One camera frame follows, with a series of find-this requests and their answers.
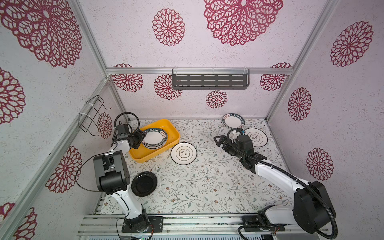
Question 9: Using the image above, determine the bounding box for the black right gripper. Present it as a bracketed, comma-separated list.
[214, 135, 244, 162]

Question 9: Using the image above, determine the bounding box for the large green-rim lettered plate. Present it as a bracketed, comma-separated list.
[142, 128, 168, 149]

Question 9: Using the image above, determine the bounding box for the small green-rim lettered plate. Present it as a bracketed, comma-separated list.
[222, 113, 245, 129]

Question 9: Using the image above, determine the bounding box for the small white clover-emblem plate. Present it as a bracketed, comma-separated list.
[245, 128, 268, 148]

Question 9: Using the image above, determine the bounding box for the large white clover-emblem plate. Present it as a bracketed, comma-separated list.
[171, 143, 198, 166]

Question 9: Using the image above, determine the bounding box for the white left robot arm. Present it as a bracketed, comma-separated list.
[93, 124, 150, 233]

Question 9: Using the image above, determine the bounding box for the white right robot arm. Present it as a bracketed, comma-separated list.
[214, 129, 338, 240]

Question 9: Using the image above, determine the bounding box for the yellow plastic bin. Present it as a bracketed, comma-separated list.
[129, 119, 181, 163]

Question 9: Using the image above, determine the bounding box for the black plate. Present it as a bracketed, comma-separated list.
[131, 172, 158, 197]

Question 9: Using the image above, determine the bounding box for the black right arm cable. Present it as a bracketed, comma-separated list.
[226, 127, 339, 240]

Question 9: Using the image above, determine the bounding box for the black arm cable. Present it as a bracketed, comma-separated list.
[74, 111, 141, 193]
[226, 127, 339, 240]

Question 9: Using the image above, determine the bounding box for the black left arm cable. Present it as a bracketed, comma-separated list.
[74, 111, 141, 193]

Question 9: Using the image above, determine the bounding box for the black wire wall rack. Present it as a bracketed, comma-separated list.
[78, 95, 111, 137]

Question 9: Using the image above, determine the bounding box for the grey slotted wall shelf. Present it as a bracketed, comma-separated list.
[171, 69, 250, 90]

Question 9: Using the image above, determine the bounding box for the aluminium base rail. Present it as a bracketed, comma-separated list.
[75, 214, 322, 240]

